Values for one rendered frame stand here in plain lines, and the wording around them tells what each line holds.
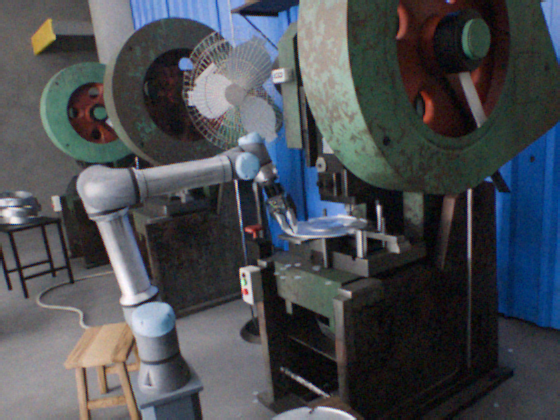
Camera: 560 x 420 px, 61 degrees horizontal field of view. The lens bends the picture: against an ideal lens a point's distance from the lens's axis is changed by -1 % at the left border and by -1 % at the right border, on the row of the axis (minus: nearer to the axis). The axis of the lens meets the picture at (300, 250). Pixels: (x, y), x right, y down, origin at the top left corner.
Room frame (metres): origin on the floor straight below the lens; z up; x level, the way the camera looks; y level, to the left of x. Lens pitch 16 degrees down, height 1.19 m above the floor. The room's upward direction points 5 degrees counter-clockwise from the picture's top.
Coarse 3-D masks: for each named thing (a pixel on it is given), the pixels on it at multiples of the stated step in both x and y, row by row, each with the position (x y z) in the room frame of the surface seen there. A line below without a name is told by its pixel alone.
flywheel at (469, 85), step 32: (416, 0) 1.39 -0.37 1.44; (480, 0) 1.56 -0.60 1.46; (416, 32) 1.38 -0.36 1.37; (448, 32) 1.32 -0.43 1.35; (480, 32) 1.33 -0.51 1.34; (416, 64) 1.38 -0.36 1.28; (448, 64) 1.34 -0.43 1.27; (480, 64) 1.37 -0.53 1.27; (448, 96) 1.46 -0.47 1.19; (480, 96) 1.56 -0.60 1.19; (448, 128) 1.46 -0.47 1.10
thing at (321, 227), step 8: (328, 216) 1.83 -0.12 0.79; (336, 216) 1.82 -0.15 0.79; (344, 216) 1.80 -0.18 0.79; (304, 224) 1.75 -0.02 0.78; (312, 224) 1.75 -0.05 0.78; (320, 224) 1.71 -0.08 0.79; (328, 224) 1.69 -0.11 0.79; (336, 224) 1.68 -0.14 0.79; (344, 224) 1.70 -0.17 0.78; (352, 224) 1.69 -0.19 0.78; (360, 224) 1.67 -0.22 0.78; (296, 232) 1.64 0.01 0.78; (304, 232) 1.63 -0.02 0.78; (312, 232) 1.62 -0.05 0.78; (320, 232) 1.61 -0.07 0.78; (328, 232) 1.60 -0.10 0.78; (336, 232) 1.59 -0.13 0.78; (344, 232) 1.58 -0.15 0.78; (352, 232) 1.57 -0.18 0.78
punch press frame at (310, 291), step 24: (288, 48) 1.79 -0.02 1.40; (288, 96) 1.81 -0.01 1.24; (288, 120) 1.82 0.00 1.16; (288, 144) 1.83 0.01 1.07; (408, 192) 1.75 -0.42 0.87; (360, 216) 1.97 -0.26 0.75; (384, 216) 2.00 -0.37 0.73; (408, 216) 1.76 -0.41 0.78; (432, 216) 1.73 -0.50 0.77; (432, 240) 1.76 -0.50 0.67; (312, 264) 1.68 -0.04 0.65; (408, 264) 1.65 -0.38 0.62; (288, 288) 1.71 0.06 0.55; (312, 288) 1.59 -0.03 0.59; (336, 288) 1.48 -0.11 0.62; (288, 312) 1.73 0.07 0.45; (312, 384) 1.63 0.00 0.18
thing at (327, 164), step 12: (324, 144) 1.73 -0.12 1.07; (324, 156) 1.74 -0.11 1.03; (324, 168) 1.72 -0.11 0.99; (336, 168) 1.69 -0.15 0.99; (324, 180) 1.70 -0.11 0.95; (336, 180) 1.66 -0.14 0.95; (348, 180) 1.65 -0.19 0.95; (360, 180) 1.69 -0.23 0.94; (324, 192) 1.70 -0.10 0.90; (336, 192) 1.65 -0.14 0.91; (348, 192) 1.65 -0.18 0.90; (360, 192) 1.68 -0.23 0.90
